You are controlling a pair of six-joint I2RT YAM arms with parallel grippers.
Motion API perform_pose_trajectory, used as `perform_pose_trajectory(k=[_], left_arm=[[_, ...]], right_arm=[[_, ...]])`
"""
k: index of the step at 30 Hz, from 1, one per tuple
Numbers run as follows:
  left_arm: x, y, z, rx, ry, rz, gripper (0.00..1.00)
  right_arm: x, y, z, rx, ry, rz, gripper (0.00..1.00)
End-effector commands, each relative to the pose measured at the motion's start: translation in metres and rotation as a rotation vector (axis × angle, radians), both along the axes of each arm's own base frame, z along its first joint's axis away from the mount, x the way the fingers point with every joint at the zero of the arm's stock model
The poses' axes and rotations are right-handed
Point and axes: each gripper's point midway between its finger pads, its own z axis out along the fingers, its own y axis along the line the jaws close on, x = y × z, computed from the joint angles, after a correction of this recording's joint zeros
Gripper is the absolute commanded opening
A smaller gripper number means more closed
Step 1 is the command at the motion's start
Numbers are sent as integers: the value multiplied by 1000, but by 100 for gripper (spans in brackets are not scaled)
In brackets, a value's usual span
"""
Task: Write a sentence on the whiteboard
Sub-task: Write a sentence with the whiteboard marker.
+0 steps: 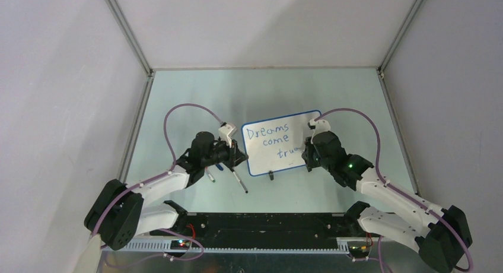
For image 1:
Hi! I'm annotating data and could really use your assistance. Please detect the blue framed whiteboard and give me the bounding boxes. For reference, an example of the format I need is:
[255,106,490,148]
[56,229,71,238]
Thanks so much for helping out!
[241,110,321,177]

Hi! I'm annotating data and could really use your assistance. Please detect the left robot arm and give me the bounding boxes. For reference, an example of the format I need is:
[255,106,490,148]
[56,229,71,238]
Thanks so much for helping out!
[84,131,249,250]

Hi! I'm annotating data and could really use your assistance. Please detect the black whiteboard marker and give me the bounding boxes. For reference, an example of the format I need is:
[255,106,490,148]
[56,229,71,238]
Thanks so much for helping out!
[231,169,249,193]

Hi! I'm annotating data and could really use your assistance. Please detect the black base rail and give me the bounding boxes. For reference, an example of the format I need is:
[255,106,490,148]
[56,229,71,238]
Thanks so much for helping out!
[171,213,366,250]

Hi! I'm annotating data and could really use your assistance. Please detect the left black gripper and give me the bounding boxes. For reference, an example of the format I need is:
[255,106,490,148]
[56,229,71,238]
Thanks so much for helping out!
[202,136,249,169]

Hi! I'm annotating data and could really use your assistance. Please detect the green whiteboard marker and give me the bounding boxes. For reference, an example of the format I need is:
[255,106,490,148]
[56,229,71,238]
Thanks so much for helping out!
[205,167,216,183]

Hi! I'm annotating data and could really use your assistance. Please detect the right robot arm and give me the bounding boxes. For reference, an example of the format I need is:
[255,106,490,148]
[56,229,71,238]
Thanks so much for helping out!
[301,131,473,272]

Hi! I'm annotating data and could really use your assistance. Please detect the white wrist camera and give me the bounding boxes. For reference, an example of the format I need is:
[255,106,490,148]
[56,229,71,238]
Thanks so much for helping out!
[218,122,237,147]
[308,119,331,144]

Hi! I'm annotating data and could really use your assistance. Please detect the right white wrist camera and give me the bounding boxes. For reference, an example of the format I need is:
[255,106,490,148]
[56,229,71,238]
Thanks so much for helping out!
[308,119,331,144]

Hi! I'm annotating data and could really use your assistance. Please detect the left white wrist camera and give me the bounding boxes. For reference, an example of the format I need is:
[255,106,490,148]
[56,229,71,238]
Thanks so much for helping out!
[218,122,237,147]

